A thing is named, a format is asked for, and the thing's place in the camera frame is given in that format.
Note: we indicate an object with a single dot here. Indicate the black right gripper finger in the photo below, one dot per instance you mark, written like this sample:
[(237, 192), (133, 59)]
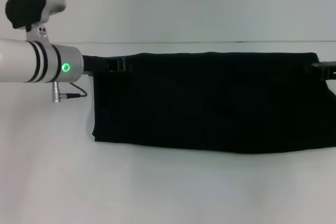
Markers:
[(326, 70)]

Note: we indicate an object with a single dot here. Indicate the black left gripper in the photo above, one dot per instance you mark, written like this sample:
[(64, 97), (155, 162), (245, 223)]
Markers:
[(93, 64)]

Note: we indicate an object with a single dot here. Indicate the black shirt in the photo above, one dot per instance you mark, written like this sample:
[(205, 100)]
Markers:
[(210, 103)]

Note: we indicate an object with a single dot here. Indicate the silver left camera bracket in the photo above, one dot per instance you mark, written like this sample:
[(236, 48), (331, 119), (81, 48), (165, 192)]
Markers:
[(39, 33)]

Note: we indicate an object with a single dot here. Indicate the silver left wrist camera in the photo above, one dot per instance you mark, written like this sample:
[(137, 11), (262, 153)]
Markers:
[(31, 6)]

